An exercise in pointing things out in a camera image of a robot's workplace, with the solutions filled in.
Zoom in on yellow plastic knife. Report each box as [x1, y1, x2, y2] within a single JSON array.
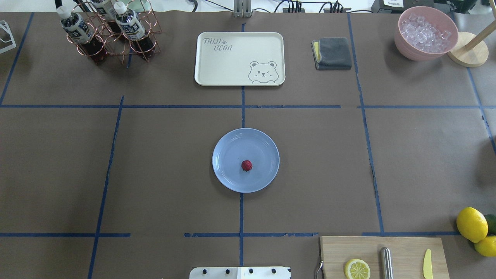
[[423, 249, 433, 279]]

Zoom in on cream bear tray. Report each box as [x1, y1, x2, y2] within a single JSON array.
[[194, 32, 286, 86]]

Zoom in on bottle white cap front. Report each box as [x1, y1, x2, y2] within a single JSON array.
[[114, 1, 146, 41]]

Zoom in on bottle white cap rear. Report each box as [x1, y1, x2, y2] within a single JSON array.
[[91, 0, 117, 21]]

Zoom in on wooden stand with paper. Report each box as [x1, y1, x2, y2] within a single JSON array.
[[448, 21, 496, 67]]

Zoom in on red strawberry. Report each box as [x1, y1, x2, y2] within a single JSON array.
[[241, 160, 253, 172]]

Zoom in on blue plate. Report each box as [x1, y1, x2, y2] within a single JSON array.
[[212, 128, 280, 193]]

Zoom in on bottle white cap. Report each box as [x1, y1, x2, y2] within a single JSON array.
[[91, 0, 117, 21], [114, 1, 146, 41], [57, 5, 93, 45]]

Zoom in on grey folded cloth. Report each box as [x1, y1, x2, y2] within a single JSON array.
[[311, 37, 352, 70]]

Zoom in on copper wire bottle rack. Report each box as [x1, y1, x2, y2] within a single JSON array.
[[55, 0, 162, 65]]

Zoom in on green bowl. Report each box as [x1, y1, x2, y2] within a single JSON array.
[[126, 0, 151, 12]]

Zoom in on wooden cutting board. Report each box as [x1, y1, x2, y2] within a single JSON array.
[[319, 236, 451, 279]]

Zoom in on yellow lemon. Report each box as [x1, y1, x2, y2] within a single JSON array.
[[474, 236, 496, 257], [456, 207, 489, 243]]

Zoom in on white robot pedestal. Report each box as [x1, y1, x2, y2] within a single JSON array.
[[189, 266, 292, 279]]

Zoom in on bottle white cap left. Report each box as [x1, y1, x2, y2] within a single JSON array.
[[57, 5, 93, 45]]

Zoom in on pink bowl with ice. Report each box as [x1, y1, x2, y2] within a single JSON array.
[[394, 6, 459, 61]]

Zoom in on green lime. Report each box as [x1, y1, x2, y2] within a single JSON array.
[[484, 214, 496, 236]]

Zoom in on white wire cup rack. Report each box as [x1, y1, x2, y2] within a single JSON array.
[[0, 21, 17, 53]]

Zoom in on lemon half slice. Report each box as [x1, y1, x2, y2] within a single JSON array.
[[344, 258, 371, 279]]

